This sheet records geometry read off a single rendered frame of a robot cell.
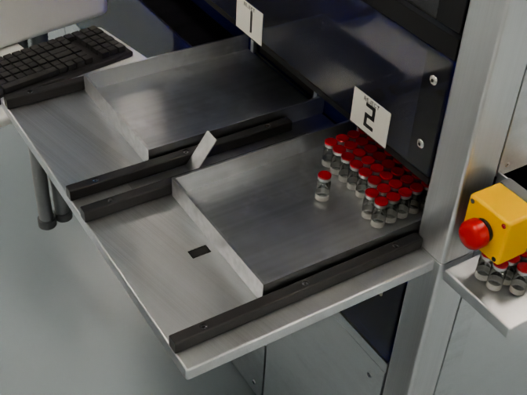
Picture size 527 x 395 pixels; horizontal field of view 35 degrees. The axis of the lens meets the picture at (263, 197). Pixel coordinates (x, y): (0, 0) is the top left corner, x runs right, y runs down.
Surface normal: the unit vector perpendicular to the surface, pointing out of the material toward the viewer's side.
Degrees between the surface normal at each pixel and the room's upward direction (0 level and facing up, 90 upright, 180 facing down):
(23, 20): 90
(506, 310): 0
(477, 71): 90
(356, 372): 90
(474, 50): 90
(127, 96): 0
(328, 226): 0
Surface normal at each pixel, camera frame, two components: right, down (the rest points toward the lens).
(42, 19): 0.67, 0.49
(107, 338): 0.05, -0.77
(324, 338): -0.85, 0.30
